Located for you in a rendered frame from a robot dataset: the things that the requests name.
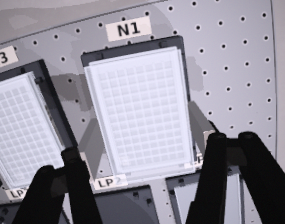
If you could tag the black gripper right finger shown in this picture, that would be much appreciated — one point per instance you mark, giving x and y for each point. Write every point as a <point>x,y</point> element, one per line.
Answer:
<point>263,176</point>

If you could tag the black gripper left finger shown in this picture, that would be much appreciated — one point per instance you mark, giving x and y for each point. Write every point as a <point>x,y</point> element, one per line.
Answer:
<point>81,164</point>

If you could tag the grey perforated base plate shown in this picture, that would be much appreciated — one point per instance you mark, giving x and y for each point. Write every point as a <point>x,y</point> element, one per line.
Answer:
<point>231,56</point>

